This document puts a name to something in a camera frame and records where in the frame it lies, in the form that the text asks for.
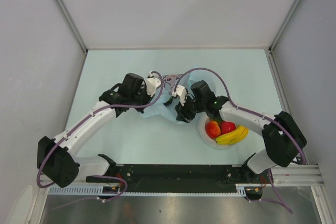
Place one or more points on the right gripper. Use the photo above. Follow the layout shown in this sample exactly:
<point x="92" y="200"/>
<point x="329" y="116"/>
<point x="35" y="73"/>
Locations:
<point x="183" y="113"/>

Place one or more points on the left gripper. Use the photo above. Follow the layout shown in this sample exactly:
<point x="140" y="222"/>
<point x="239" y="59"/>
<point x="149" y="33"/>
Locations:
<point x="148" y="98"/>

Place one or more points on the orange fake tomato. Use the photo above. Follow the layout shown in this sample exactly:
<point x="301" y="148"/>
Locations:
<point x="212" y="129"/>

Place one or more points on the red fake apple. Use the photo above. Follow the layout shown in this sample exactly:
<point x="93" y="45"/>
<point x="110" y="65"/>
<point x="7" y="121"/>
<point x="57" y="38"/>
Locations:
<point x="227" y="127"/>

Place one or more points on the yellow fake banana bunch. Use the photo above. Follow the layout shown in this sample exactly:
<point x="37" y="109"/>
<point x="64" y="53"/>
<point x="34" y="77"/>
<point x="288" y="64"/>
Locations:
<point x="233" y="136"/>

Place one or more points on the green fake fruit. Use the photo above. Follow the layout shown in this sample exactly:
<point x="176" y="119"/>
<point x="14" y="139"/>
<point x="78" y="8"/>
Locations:
<point x="168" y="102"/>

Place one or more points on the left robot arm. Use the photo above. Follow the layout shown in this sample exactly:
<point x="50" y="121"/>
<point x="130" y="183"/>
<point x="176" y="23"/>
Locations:
<point x="56" y="157"/>

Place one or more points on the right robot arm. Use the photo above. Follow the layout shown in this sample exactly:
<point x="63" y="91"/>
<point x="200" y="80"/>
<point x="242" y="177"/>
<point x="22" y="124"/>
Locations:
<point x="282" y="137"/>

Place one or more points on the white paper plate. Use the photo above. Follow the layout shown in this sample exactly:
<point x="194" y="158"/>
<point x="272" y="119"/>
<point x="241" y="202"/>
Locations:
<point x="203" y="120"/>

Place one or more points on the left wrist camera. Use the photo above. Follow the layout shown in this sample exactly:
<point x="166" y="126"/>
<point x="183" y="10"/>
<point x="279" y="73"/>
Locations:
<point x="152" y="84"/>

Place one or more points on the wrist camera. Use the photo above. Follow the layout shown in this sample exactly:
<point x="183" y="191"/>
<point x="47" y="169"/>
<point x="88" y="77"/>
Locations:
<point x="152" y="84"/>
<point x="181" y="93"/>

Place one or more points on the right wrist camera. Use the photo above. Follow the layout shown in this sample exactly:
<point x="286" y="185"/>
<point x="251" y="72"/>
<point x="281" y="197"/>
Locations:
<point x="181" y="93"/>

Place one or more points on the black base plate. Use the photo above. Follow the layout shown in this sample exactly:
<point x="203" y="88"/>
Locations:
<point x="187" y="176"/>

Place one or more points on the white cable duct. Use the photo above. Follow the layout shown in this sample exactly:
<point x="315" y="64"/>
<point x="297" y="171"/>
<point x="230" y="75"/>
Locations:
<point x="113" y="190"/>

